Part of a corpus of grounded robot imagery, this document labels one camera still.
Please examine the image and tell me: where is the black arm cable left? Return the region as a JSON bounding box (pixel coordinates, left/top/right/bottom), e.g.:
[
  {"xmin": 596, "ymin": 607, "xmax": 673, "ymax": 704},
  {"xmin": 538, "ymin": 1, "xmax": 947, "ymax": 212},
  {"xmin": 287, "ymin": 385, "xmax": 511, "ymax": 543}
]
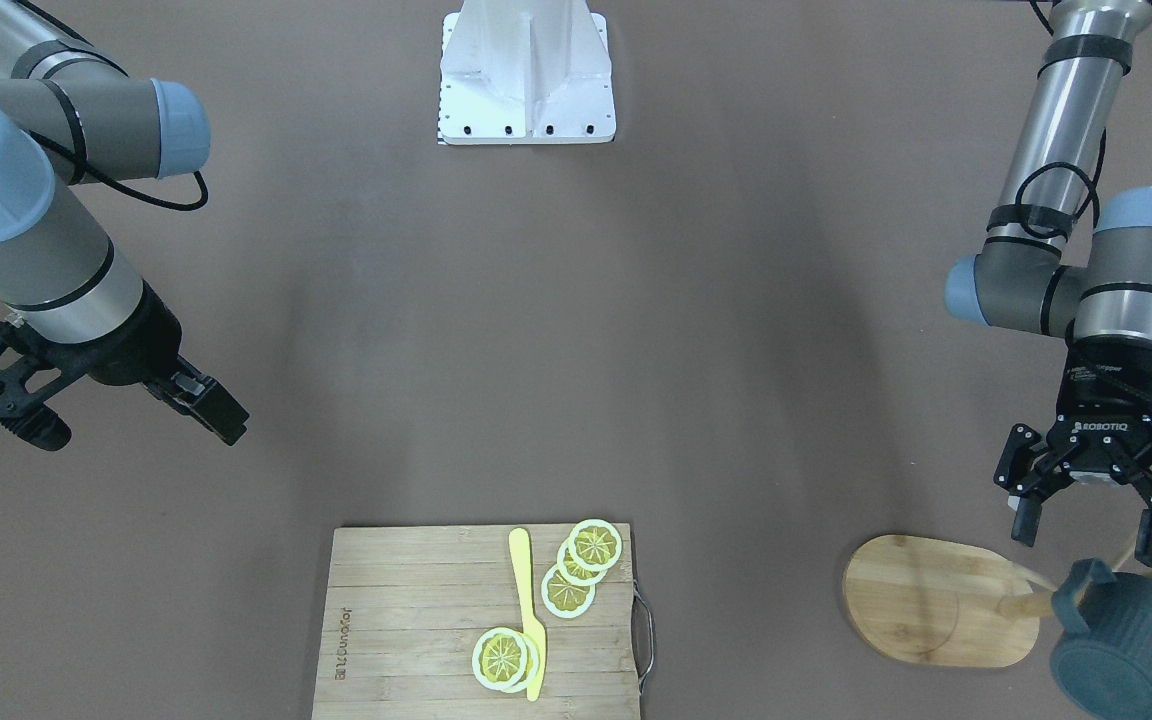
[{"xmin": 1014, "ymin": 0, "xmax": 1109, "ymax": 241}]

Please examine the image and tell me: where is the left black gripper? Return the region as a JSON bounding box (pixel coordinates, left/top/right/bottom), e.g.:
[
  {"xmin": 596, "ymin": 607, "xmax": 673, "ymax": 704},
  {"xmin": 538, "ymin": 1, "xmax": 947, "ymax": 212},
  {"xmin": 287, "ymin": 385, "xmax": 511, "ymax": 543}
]
[{"xmin": 995, "ymin": 338, "xmax": 1152, "ymax": 568}]

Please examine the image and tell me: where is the lemon slice by knife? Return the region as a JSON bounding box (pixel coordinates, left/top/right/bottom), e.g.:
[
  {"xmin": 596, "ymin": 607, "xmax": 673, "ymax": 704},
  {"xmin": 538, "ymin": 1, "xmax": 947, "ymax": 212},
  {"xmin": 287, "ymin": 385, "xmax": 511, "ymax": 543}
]
[{"xmin": 471, "ymin": 626, "xmax": 541, "ymax": 694}]

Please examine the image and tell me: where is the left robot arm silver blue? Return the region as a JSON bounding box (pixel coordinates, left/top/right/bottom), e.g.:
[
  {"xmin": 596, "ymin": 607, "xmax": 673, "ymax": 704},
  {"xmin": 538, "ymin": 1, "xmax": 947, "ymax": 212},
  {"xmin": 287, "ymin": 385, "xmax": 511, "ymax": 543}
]
[{"xmin": 943, "ymin": 1, "xmax": 1152, "ymax": 568}]

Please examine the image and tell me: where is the lemon slice middle of row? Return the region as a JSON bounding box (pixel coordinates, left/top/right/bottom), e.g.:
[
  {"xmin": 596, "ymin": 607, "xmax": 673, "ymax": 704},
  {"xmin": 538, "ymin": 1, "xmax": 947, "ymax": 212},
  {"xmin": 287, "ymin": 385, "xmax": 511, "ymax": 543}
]
[{"xmin": 556, "ymin": 539, "xmax": 608, "ymax": 588}]

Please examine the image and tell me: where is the wooden cutting board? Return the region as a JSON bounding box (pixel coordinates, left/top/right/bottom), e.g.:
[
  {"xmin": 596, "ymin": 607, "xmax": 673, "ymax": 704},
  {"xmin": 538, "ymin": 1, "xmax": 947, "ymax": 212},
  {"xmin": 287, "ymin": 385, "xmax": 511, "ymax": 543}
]
[{"xmin": 312, "ymin": 521, "xmax": 654, "ymax": 719}]

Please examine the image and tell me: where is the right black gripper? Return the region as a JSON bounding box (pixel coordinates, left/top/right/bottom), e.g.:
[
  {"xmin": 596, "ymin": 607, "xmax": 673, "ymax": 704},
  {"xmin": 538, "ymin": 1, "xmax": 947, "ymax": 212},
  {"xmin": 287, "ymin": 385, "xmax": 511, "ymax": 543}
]
[{"xmin": 86, "ymin": 285, "xmax": 250, "ymax": 446}]

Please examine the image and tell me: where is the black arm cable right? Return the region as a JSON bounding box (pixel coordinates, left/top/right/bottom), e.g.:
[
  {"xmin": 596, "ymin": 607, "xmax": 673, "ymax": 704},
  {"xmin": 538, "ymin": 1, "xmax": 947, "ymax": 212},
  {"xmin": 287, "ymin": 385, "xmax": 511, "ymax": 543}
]
[{"xmin": 31, "ymin": 130, "xmax": 210, "ymax": 213}]

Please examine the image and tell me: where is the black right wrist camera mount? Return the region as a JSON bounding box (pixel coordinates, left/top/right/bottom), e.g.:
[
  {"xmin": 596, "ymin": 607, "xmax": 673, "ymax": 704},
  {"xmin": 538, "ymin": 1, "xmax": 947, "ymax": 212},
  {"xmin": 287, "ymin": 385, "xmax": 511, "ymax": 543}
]
[{"xmin": 0, "ymin": 320, "xmax": 94, "ymax": 450}]

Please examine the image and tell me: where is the yellow plastic knife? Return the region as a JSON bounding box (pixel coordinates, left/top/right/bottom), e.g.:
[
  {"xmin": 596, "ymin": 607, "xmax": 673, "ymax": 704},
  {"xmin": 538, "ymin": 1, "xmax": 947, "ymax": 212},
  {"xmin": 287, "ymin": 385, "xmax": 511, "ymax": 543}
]
[{"xmin": 507, "ymin": 526, "xmax": 548, "ymax": 702}]

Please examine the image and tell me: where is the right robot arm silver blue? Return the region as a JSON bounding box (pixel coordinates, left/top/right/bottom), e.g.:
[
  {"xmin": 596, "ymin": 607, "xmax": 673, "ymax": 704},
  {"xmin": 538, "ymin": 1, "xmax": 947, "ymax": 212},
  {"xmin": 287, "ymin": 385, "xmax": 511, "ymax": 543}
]
[{"xmin": 0, "ymin": 1, "xmax": 250, "ymax": 450}]

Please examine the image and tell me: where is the dark teal mug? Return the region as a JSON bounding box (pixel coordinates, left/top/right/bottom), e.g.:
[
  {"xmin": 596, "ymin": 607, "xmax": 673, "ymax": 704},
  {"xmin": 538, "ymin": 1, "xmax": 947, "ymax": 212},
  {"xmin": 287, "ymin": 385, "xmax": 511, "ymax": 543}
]
[{"xmin": 1049, "ymin": 559, "xmax": 1152, "ymax": 719}]

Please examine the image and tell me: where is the wooden cup storage rack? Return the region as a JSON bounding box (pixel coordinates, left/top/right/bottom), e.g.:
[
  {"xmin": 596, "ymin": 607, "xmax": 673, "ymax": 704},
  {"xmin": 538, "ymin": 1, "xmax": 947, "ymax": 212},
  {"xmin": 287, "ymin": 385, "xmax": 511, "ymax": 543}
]
[{"xmin": 841, "ymin": 533, "xmax": 1152, "ymax": 669}]

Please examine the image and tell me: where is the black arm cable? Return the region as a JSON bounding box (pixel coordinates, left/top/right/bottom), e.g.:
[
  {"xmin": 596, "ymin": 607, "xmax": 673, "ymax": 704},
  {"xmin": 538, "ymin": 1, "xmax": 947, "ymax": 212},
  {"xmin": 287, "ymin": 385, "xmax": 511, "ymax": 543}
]
[
  {"xmin": 1014, "ymin": 0, "xmax": 1109, "ymax": 241},
  {"xmin": 31, "ymin": 130, "xmax": 210, "ymax": 213}
]

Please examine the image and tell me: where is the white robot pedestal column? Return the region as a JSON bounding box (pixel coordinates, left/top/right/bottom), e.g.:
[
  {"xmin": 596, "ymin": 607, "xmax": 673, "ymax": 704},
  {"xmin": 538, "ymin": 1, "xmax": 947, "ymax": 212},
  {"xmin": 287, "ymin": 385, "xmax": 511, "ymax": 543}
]
[{"xmin": 435, "ymin": 1, "xmax": 617, "ymax": 146}]

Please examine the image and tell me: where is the lemon slice end of row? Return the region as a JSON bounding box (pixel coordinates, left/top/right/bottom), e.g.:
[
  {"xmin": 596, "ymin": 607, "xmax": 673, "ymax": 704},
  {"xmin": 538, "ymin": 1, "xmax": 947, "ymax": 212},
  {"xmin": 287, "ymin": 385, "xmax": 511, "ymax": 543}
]
[{"xmin": 566, "ymin": 518, "xmax": 626, "ymax": 573}]

